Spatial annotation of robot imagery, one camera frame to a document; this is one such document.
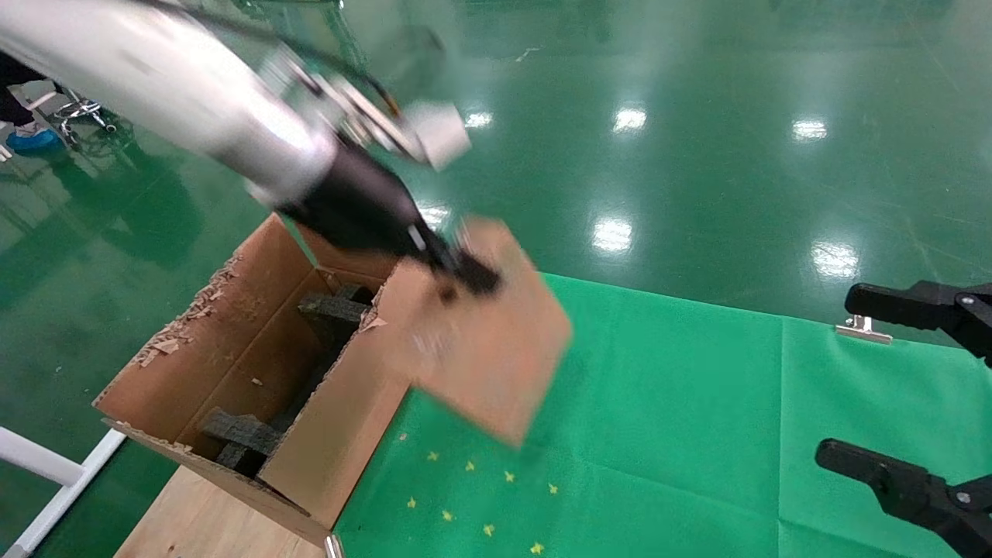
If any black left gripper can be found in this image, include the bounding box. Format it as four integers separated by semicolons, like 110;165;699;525
279;139;503;297

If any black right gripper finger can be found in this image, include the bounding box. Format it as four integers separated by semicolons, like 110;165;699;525
815;438;992;558
845;281;992;367

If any large open cardboard carton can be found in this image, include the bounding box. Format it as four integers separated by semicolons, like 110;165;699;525
93;213;435;547

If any green table cloth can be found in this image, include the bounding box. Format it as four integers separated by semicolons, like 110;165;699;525
333;271;992;558

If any chrome swivel stool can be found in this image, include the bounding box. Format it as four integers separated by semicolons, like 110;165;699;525
54;89;117;144

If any blue shoe cover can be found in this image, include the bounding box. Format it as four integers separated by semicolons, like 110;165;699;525
6;128;64;156

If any seated person in black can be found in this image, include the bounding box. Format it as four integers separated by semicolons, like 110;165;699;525
0;50;47;129

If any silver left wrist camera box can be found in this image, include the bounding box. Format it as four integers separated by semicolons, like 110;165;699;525
399;101;472;171

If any silver camera mount bracket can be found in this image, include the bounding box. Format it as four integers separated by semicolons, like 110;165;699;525
310;66;423;160

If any white T-foot post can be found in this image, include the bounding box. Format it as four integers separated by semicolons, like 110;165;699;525
0;426;127;558

